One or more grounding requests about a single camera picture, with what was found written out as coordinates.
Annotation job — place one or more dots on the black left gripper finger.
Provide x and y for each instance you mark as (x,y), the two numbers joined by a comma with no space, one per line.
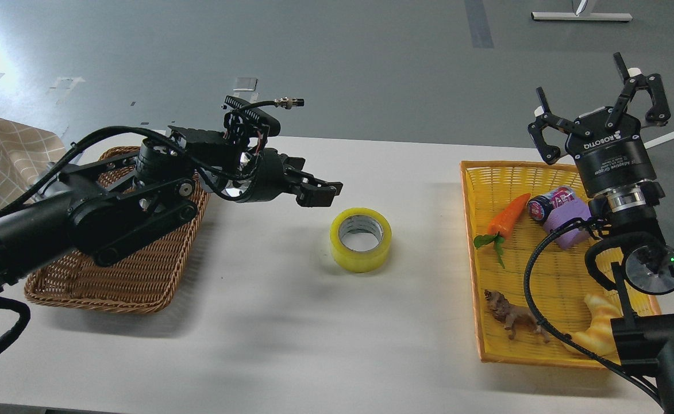
(312,192)

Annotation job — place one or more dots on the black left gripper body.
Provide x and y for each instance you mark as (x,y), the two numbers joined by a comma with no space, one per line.
(276,174)

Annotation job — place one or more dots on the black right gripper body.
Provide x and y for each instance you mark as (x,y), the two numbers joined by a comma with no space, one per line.
(606,159)

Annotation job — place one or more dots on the yellow tape roll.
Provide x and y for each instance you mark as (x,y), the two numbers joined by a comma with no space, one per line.
(360,220)

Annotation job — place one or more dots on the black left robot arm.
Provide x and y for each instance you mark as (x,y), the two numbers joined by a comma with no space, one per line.
(34,227)

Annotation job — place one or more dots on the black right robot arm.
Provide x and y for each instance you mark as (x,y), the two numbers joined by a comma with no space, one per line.
(630,251)

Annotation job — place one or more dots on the small black can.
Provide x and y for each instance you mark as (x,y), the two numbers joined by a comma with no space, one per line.
(540,207)

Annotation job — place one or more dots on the yellow plastic basket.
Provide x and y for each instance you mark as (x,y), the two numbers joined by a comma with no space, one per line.
(559,278)

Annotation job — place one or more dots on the orange toy carrot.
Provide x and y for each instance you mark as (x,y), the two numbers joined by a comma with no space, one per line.
(501,227)

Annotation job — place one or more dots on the white stand base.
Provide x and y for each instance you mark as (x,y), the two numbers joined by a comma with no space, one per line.
(582,11)

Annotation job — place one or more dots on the brown wicker basket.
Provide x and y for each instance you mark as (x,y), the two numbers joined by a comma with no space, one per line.
(141,270)

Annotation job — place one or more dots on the brown toy lion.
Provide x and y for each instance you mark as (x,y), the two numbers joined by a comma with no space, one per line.
(510,314)

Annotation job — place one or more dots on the yellow toy croissant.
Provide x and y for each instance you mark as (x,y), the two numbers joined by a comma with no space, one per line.
(598,337)

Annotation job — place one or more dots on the beige checkered cloth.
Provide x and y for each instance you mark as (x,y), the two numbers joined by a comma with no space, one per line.
(24,155)

